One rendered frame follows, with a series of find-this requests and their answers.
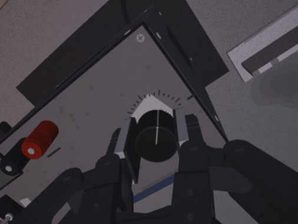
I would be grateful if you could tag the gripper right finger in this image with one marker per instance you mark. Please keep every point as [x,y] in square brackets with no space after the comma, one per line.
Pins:
[182,130]

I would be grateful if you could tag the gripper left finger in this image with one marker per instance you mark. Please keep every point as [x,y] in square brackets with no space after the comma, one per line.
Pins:
[126,144]

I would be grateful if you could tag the black fluted voltage knob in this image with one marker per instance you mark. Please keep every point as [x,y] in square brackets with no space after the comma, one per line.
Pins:
[156,144]

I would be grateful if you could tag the grey black bench supply body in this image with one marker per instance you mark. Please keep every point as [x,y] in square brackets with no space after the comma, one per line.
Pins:
[97,93]

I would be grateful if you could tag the white dial pointer plate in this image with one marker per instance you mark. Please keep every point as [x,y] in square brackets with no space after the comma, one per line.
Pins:
[152,103]

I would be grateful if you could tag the blue flat strip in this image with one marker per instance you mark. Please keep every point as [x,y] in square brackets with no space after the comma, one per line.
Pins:
[153,188]

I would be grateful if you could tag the silver cross-head panel screw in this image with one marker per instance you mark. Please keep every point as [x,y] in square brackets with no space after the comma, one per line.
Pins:
[140,38]

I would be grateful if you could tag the black block with metal pin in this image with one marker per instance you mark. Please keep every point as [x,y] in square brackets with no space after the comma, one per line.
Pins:
[9,207]

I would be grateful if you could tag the red binding post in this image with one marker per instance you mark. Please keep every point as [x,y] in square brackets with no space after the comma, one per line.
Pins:
[38,142]

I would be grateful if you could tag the black binding post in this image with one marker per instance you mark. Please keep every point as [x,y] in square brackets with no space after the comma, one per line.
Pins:
[10,163]

